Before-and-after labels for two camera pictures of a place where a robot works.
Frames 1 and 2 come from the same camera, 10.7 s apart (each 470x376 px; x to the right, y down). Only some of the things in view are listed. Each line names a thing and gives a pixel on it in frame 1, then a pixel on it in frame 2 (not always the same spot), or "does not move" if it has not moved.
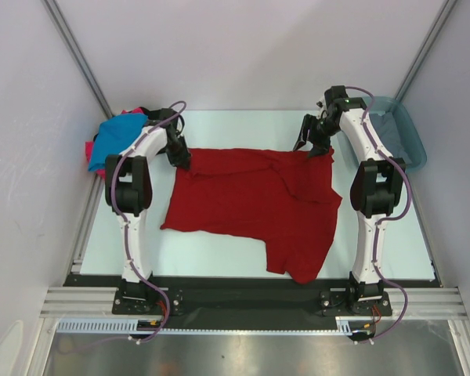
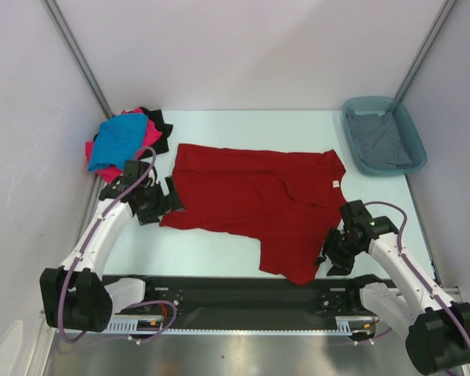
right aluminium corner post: x=424 y=50 does not move
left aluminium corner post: x=56 y=15 does not move
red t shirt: x=287 y=197 does not move
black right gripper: x=321 y=146 to x=341 y=266
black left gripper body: x=177 y=151 to x=155 y=200
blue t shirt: x=114 y=135 does not move
